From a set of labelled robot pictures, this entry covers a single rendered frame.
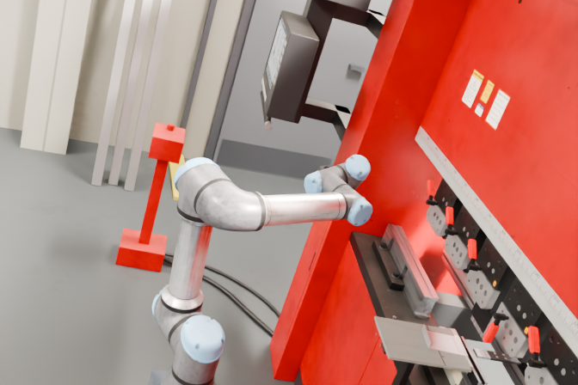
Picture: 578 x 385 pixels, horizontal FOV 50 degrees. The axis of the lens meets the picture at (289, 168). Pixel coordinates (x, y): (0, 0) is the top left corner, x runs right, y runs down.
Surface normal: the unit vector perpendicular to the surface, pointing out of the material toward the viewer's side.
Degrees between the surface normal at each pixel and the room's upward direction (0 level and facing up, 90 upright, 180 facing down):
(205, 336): 7
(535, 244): 90
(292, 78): 90
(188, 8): 90
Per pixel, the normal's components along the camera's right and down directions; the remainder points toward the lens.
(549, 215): -0.95, -0.22
